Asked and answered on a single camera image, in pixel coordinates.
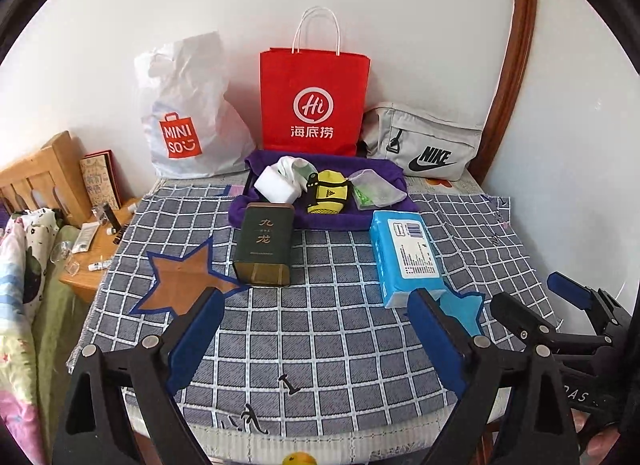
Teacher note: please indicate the white black-spotted fabric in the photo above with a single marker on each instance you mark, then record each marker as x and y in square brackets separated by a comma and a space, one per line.
[30, 240]

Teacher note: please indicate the wooden nightstand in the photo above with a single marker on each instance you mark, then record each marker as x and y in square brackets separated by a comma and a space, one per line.
[100, 275]

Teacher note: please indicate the grey waist bag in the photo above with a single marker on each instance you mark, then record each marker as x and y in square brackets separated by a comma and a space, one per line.
[425, 150]

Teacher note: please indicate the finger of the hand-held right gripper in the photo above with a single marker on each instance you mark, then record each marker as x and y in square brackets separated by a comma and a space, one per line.
[570, 290]
[525, 322]

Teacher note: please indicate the dark green tea tin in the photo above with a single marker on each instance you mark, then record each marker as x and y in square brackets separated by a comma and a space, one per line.
[265, 245]

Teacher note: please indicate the red paper bag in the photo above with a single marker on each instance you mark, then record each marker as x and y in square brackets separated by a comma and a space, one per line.
[312, 105]

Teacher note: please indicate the grey checked cloth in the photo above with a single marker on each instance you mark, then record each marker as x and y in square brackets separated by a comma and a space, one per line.
[325, 345]

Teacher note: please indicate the green bed sheet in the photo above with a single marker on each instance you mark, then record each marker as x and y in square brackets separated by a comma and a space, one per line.
[55, 325]

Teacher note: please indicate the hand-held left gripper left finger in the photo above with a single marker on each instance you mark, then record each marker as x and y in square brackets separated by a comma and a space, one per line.
[197, 340]

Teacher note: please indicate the green tissue packet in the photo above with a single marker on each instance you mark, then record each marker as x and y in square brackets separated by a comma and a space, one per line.
[364, 197]

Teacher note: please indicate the small white tube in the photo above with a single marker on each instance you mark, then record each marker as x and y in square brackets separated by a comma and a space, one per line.
[97, 265]

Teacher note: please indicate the white foam block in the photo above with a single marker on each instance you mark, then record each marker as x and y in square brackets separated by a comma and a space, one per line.
[275, 187]

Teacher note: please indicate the blue tissue pack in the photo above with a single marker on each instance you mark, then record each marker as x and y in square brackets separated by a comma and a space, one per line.
[405, 255]

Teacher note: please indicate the black cosmetic bottle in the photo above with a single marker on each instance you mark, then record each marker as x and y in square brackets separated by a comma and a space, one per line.
[106, 217]

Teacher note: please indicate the person's right hand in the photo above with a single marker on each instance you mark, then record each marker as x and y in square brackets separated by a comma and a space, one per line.
[600, 445]

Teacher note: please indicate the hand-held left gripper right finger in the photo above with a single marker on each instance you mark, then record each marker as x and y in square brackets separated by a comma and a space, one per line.
[435, 340]

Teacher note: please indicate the translucent plastic bag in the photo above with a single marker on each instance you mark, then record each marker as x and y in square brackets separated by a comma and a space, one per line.
[387, 187]

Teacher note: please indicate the duck print bed sheet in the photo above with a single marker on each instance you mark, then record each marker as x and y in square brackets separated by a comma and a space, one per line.
[440, 182]

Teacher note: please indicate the wooden headboard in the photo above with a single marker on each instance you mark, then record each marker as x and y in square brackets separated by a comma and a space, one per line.
[45, 180]

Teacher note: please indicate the clear plastic piece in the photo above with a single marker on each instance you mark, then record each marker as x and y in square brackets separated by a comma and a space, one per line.
[62, 257]

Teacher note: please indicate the purple fabric tray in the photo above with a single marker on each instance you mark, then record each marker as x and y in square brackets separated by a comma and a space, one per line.
[325, 221]

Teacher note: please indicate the white plastic shopping bag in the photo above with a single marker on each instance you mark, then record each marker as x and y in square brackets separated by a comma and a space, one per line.
[190, 115]

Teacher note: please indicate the yellow pouch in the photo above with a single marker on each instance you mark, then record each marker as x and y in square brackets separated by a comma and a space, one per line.
[327, 192]

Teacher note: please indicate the colourful printed bedding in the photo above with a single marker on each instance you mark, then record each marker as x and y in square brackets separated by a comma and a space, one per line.
[12, 345]

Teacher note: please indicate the brown illustrated book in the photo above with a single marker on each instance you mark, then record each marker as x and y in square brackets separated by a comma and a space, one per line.
[102, 185]

